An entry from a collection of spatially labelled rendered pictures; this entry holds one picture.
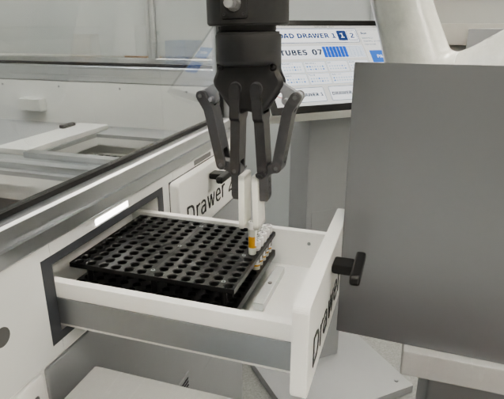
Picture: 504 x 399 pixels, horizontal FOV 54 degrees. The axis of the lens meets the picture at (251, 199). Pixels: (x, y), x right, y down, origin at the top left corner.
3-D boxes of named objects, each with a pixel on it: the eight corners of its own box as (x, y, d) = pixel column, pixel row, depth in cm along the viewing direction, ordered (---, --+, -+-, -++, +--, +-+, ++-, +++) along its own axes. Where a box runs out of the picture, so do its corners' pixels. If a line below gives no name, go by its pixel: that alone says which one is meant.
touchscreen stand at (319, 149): (412, 392, 168) (452, 89, 134) (297, 434, 151) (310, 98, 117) (331, 317, 211) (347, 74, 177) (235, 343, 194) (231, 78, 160)
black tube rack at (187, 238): (274, 271, 74) (275, 231, 71) (234, 337, 58) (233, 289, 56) (143, 251, 80) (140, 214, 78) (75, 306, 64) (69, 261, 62)
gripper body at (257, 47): (200, 29, 53) (204, 115, 56) (275, 28, 51) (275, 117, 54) (225, 29, 60) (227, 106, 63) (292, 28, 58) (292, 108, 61)
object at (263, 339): (332, 268, 75) (335, 231, 73) (293, 376, 52) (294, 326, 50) (106, 236, 87) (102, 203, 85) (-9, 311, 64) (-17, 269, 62)
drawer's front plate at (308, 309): (345, 274, 76) (350, 207, 73) (305, 402, 50) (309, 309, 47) (334, 272, 77) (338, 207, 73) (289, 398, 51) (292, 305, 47)
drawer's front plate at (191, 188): (236, 193, 113) (236, 146, 110) (181, 243, 87) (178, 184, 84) (229, 192, 114) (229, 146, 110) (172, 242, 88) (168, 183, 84)
